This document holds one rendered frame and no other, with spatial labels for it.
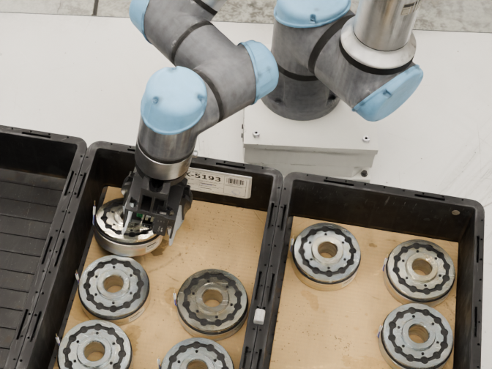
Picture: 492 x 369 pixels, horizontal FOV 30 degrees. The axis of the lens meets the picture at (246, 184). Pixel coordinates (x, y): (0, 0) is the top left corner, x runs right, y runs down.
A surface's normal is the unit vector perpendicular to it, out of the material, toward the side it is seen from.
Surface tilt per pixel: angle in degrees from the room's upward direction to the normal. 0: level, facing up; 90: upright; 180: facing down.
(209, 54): 25
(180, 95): 8
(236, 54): 13
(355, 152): 90
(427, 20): 0
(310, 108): 72
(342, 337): 0
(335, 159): 90
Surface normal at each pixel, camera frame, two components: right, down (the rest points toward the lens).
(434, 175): 0.04, -0.55
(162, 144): -0.22, 0.80
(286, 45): -0.74, 0.55
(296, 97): -0.12, 0.61
